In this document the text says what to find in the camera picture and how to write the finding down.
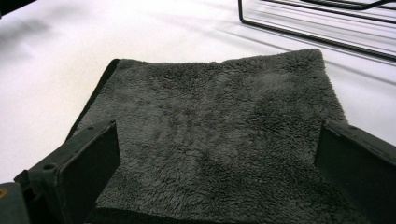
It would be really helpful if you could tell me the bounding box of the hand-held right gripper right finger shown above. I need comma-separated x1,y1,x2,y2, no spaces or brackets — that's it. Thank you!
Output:
313,119,396,224

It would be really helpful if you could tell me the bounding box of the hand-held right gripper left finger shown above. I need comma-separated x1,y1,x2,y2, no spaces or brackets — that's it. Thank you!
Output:
13,119,121,224

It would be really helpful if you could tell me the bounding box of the dark grey fluffy towel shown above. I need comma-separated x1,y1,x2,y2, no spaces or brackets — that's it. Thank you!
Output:
64,48,375,224

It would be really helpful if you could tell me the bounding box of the black wire rack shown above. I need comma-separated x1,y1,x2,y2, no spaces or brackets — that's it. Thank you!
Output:
237,0,396,63

